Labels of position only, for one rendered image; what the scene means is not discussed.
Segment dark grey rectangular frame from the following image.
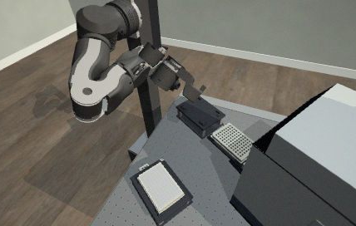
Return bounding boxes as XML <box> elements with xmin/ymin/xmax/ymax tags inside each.
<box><xmin>176</xmin><ymin>96</ymin><xmax>225</xmax><ymax>139</ymax></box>

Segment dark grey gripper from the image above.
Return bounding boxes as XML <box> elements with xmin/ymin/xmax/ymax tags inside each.
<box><xmin>150</xmin><ymin>55</ymin><xmax>206</xmax><ymax>103</ymax></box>

